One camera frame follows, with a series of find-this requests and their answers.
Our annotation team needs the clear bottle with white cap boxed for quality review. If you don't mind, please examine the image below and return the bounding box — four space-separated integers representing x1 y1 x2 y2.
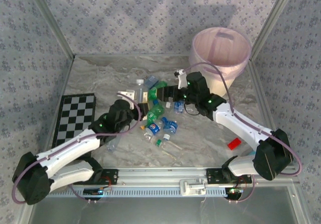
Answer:
134 79 148 104

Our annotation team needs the bottle with pale blue label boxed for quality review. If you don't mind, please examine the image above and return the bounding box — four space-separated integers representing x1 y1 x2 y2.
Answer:
143 75 160 88

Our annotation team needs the clear Pepsi bottle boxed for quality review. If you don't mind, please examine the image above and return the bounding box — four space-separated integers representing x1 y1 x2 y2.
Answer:
142 121 161 143

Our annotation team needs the clear plastic bottle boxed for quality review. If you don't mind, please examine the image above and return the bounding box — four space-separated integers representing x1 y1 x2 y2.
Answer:
105 135 123 152

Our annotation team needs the clear bottle with green cap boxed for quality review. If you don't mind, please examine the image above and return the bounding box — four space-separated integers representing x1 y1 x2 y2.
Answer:
152 138 183 158

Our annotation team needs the beige bin with pink liner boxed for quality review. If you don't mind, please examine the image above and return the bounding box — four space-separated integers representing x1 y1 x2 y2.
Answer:
188 27 252 98

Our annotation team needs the black and white chessboard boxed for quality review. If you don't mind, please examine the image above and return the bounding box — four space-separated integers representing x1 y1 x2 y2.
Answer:
51 92 97 149

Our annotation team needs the red plastic block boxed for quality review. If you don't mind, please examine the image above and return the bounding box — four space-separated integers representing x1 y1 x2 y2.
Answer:
227 138 242 150

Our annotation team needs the purple camera cable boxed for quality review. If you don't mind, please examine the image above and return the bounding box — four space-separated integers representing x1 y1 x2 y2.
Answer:
184 62 303 204
12 93 142 205

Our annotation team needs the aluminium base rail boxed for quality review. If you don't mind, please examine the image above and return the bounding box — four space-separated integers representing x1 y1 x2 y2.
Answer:
100 166 298 187

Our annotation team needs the grey slotted cable duct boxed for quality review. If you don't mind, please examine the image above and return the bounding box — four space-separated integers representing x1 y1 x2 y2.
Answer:
47 185 229 197

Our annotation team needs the white latch bracket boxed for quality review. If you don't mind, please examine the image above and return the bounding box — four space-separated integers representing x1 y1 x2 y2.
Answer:
180 178 208 197

